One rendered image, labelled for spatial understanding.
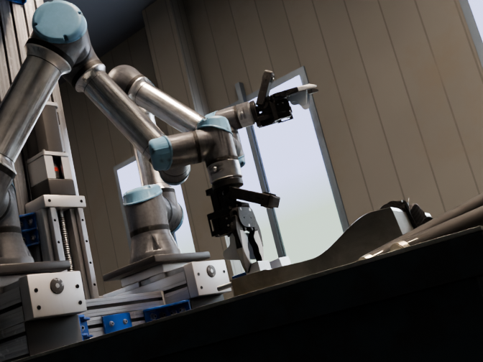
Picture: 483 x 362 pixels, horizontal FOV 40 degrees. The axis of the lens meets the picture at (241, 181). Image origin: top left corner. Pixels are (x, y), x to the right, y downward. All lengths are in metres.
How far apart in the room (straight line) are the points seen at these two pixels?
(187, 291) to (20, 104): 0.64
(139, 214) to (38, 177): 0.29
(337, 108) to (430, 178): 0.79
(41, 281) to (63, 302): 0.07
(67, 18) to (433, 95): 2.91
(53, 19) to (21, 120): 0.24
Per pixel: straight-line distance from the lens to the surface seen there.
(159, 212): 1.94
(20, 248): 1.61
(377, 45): 4.39
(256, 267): 1.44
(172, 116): 1.99
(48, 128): 1.93
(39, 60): 1.59
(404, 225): 1.29
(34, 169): 1.92
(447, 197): 4.08
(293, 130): 4.60
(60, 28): 1.59
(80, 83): 1.71
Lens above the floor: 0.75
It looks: 14 degrees up
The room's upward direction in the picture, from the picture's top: 14 degrees counter-clockwise
